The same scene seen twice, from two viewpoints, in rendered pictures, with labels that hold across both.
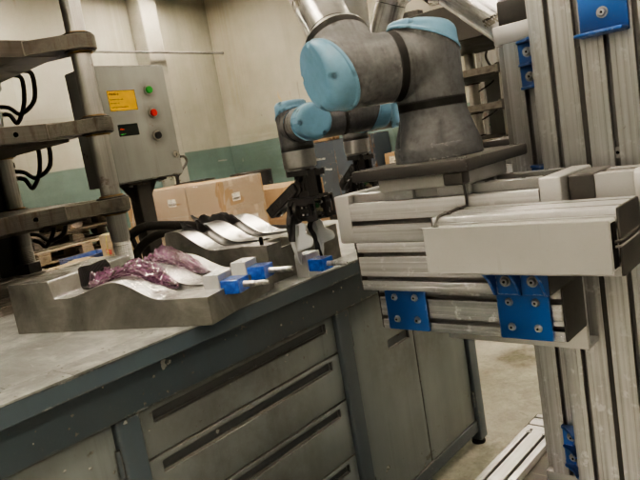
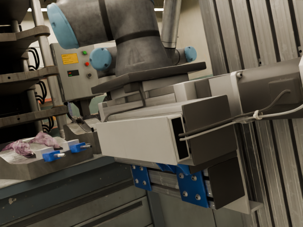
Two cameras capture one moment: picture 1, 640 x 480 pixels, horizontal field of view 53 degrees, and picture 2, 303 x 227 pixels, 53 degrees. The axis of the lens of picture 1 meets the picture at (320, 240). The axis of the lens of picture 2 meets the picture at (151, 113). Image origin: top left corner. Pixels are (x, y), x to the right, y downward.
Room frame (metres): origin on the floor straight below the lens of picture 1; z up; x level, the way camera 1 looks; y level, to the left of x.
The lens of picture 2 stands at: (0.36, -0.44, 0.98)
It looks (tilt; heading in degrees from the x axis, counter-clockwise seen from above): 3 degrees down; 16
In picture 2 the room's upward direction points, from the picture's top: 12 degrees counter-clockwise
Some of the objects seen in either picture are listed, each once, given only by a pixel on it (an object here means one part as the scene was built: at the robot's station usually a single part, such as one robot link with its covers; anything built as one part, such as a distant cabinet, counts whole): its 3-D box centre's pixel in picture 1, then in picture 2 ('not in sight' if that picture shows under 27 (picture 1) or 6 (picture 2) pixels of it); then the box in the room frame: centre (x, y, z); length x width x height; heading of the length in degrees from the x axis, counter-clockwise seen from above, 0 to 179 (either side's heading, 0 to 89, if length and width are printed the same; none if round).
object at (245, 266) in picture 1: (265, 270); (79, 147); (1.32, 0.12, 0.86); 0.13 x 0.05 x 0.05; 66
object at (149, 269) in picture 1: (142, 267); (26, 144); (1.38, 0.39, 0.90); 0.26 x 0.18 x 0.08; 66
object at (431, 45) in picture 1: (422, 60); (129, 11); (1.11, -0.22, 1.20); 0.13 x 0.12 x 0.14; 107
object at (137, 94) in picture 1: (156, 271); (91, 144); (2.32, 0.61, 0.74); 0.31 x 0.22 x 1.47; 139
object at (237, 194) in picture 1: (201, 232); not in sight; (5.94, 1.09, 0.47); 1.22 x 0.80 x 0.94; 55
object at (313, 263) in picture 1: (324, 263); not in sight; (1.44, 0.00, 0.83); 0.13 x 0.05 x 0.05; 51
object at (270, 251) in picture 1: (235, 245); (98, 131); (1.70, 0.23, 0.87); 0.50 x 0.26 x 0.14; 49
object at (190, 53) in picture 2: (381, 116); (182, 56); (1.83, -0.23, 1.14); 0.11 x 0.11 x 0.08; 57
